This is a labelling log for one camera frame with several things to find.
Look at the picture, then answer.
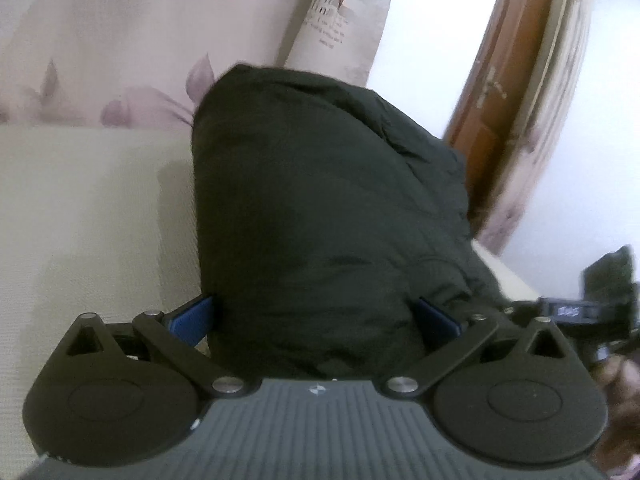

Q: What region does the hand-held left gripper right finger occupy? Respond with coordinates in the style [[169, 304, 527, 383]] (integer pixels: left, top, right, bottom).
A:
[[384, 296, 571, 402]]

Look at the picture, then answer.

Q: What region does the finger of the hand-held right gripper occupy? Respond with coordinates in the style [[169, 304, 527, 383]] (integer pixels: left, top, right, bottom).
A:
[[505, 297, 602, 327]]

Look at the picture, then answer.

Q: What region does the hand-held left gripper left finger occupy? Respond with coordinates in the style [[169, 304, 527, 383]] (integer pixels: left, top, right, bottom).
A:
[[62, 294, 247, 402]]

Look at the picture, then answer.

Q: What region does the black padded jacket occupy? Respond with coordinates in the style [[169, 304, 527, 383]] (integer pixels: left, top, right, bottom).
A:
[[191, 64, 516, 382]]

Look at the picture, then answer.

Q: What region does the person's right hand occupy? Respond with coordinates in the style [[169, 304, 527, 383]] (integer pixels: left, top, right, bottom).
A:
[[596, 352, 640, 476]]

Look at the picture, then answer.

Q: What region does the cream bed sheet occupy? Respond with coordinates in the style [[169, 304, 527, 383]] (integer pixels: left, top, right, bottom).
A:
[[0, 124, 542, 480]]

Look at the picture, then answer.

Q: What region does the brown wooden door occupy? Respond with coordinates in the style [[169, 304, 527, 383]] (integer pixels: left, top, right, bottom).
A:
[[472, 0, 597, 257], [442, 0, 557, 162]]

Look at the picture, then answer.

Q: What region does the pink floral curtain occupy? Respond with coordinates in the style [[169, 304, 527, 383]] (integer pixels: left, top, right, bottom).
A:
[[0, 0, 402, 130]]

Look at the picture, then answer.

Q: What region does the brass door handle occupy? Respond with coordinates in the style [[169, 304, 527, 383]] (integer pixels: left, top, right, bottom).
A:
[[486, 66, 507, 108]]

